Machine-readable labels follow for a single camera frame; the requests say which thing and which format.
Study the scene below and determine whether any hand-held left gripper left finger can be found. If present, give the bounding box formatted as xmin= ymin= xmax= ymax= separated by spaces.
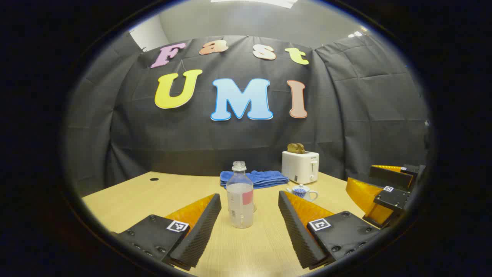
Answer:
xmin=111 ymin=194 xmax=223 ymax=271

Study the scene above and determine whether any white blue-patterned teacup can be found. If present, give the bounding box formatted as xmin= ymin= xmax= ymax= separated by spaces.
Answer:
xmin=286 ymin=189 xmax=319 ymax=203

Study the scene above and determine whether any folded blue towel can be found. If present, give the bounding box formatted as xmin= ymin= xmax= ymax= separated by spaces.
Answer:
xmin=220 ymin=170 xmax=289 ymax=190

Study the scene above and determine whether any clear plastic water bottle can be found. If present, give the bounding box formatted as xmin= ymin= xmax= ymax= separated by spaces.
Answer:
xmin=226 ymin=161 xmax=254 ymax=229

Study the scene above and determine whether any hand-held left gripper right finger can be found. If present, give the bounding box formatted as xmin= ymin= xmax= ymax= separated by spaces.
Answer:
xmin=278 ymin=191 xmax=382 ymax=270

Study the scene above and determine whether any ceiling light panel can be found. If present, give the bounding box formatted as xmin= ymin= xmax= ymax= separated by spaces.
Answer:
xmin=211 ymin=0 xmax=298 ymax=9

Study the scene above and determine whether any white toaster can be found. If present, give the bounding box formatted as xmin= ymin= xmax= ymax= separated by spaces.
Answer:
xmin=281 ymin=150 xmax=320 ymax=185

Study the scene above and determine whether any black backdrop cloth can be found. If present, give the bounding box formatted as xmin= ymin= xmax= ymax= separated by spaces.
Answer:
xmin=63 ymin=35 xmax=431 ymax=197

